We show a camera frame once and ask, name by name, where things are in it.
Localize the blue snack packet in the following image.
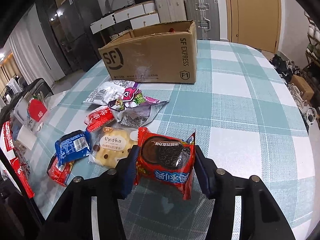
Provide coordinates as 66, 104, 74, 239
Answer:
55, 130, 92, 166

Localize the cream bread packet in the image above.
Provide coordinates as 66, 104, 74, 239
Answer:
89, 126, 138, 168

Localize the small cardboard box on floor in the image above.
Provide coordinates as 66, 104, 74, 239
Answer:
290, 75, 314, 105

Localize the white drawer cabinet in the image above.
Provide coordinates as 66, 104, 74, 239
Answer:
90, 1, 160, 34

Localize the wooden shoe rack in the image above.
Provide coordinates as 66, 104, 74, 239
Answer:
301, 10, 320, 86

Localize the red Oreo snack packet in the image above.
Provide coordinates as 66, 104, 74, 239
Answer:
135, 127, 196, 200

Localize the SF Express cardboard box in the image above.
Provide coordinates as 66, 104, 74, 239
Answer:
99, 20, 197, 84

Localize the silver white snack bag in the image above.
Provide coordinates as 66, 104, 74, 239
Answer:
82, 80, 138, 106

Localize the beige suitcase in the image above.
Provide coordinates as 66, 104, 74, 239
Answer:
155, 0, 187, 23

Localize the wooden door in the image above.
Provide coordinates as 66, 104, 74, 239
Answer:
226, 0, 281, 53

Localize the red paper bag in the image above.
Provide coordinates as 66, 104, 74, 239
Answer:
28, 99, 47, 122

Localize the silver suitcase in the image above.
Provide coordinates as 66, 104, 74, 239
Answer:
185, 0, 220, 41

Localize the dark grey refrigerator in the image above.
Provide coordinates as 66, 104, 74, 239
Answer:
57, 0, 104, 72

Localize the colourful purple snack bag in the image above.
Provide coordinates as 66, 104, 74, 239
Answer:
108, 87, 170, 128

